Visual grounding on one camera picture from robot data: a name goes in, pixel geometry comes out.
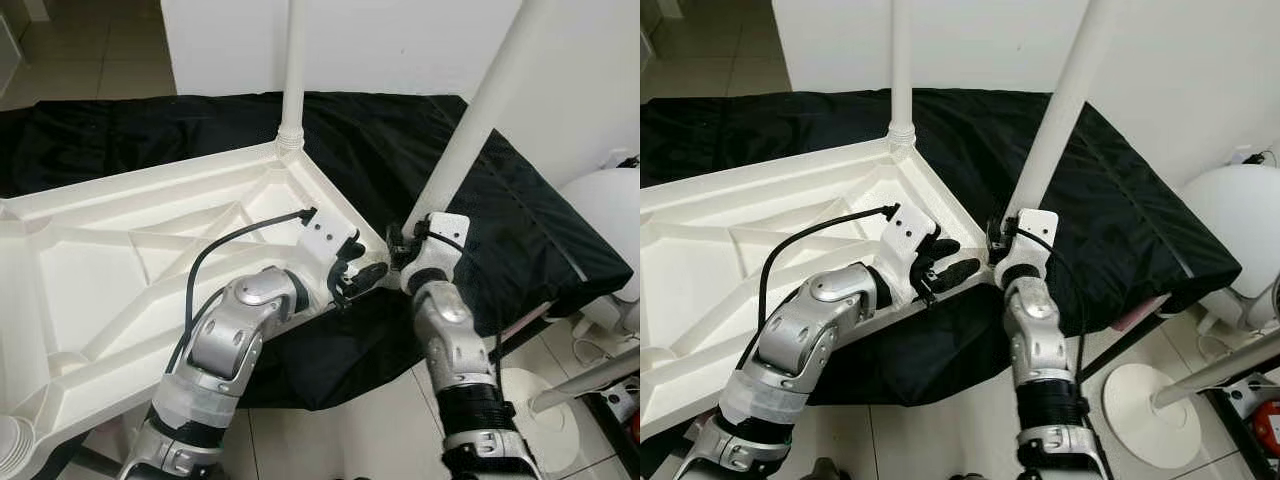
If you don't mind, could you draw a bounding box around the white power strip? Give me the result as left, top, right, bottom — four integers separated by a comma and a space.
1228, 375, 1279, 416
605, 385, 641, 421

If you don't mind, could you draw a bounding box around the white plastic table top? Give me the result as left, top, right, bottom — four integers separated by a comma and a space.
0, 140, 396, 476
640, 135, 1004, 441

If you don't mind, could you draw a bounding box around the black table cloth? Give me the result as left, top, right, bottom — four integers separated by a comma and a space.
0, 92, 619, 411
640, 88, 1241, 406

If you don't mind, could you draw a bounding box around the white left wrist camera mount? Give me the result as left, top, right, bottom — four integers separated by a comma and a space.
880, 205, 946, 301
298, 205, 363, 301

